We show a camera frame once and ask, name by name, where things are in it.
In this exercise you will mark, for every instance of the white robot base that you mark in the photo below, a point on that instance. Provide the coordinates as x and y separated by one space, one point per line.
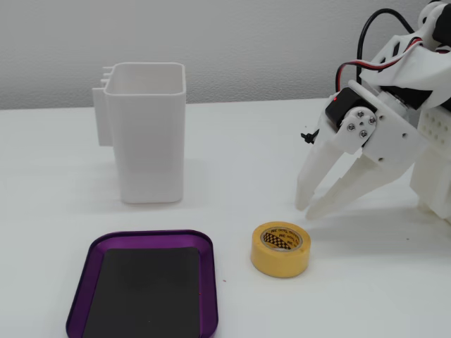
437 176

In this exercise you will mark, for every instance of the yellow masking tape roll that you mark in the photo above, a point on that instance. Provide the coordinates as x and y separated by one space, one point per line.
278 264

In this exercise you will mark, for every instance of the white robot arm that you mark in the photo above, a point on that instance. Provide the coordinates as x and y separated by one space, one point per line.
423 67

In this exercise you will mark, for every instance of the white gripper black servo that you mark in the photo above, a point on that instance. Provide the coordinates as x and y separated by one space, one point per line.
391 135

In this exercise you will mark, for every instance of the white plastic container box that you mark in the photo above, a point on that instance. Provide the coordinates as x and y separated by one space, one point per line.
151 148

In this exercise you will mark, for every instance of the black rubber tray mat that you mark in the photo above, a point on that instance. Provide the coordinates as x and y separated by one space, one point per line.
148 292

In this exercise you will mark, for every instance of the purple metal tray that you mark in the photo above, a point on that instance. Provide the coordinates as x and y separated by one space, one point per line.
209 281

